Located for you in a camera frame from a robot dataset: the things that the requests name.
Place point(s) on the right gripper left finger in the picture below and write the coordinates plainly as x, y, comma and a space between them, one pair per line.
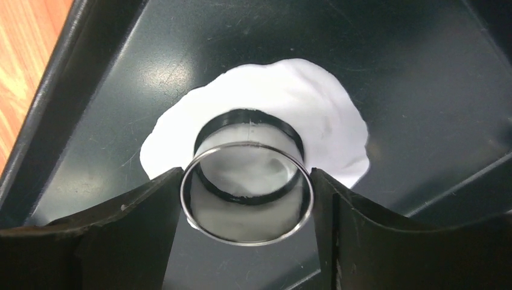
122, 243

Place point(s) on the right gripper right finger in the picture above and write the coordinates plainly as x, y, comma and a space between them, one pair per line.
362, 245

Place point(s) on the black baking tray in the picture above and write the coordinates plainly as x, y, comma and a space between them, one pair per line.
432, 80

